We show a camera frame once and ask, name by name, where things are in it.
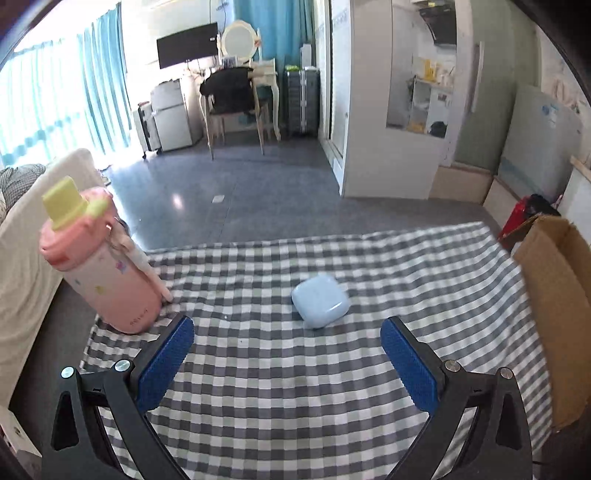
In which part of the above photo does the black range hood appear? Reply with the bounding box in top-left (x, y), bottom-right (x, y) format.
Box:
top-left (418, 2), bottom-right (458, 46)

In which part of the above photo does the white appliance with blue label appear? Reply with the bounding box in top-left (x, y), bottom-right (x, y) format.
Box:
top-left (501, 83), bottom-right (591, 205)

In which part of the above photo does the small white fridge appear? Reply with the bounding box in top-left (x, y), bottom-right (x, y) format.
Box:
top-left (150, 79), bottom-right (195, 153)

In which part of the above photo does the white partition cabinet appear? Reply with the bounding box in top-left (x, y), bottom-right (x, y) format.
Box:
top-left (318, 0), bottom-right (462, 199)

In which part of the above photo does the blue window curtain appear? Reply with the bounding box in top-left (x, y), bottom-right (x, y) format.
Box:
top-left (0, 9), bottom-right (132, 167)

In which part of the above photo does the cream sofa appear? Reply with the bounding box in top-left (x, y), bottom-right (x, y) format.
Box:
top-left (0, 148), bottom-right (105, 407)

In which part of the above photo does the white oval mirror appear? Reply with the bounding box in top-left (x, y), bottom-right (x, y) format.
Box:
top-left (221, 19), bottom-right (260, 61)

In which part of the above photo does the brown cardboard box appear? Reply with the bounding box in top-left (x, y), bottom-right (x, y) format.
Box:
top-left (512, 215), bottom-right (591, 432)

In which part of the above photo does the white dressing table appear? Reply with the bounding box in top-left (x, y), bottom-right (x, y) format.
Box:
top-left (249, 59), bottom-right (282, 143)

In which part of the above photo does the grey checkered tablecloth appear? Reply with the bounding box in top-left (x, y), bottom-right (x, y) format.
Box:
top-left (78, 222), bottom-right (555, 480)

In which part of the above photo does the tall silver refrigerator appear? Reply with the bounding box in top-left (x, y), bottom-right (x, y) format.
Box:
top-left (450, 0), bottom-right (541, 169)

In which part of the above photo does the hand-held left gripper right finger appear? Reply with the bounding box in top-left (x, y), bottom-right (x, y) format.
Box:
top-left (380, 316), bottom-right (534, 480)

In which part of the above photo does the wooden chair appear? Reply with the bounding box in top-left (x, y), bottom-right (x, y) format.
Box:
top-left (201, 69), bottom-right (271, 160)

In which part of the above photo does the black monitor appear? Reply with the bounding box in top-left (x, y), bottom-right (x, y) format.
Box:
top-left (156, 22), bottom-right (219, 70)

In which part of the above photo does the black bag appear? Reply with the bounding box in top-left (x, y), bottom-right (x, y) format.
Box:
top-left (199, 67), bottom-right (256, 116)

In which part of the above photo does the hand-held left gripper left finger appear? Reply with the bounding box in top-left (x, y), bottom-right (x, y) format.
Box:
top-left (41, 314), bottom-right (195, 480)

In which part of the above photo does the red bag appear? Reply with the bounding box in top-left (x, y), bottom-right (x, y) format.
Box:
top-left (499, 194), bottom-right (561, 252)

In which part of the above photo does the white box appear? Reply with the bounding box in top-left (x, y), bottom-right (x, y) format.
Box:
top-left (0, 406), bottom-right (43, 472)

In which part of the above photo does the grey checkered blanket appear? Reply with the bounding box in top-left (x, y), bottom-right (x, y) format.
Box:
top-left (0, 164), bottom-right (47, 208)

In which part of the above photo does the white kitchen shelf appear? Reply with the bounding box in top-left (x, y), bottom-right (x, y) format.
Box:
top-left (409, 76), bottom-right (455, 134)

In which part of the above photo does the white suitcase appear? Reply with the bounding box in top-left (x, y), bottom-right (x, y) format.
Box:
top-left (133, 104), bottom-right (161, 160)

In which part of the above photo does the white board with wooden edge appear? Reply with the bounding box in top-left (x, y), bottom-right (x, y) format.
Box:
top-left (556, 157), bottom-right (591, 223)

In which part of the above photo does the grey drawer tower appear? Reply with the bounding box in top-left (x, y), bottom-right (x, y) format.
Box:
top-left (283, 67), bottom-right (320, 137)

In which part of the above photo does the light blue earbuds case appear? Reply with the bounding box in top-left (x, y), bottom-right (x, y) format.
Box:
top-left (291, 274), bottom-right (350, 329)

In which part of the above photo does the pink water bottle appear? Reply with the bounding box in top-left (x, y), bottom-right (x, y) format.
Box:
top-left (39, 176), bottom-right (174, 334)

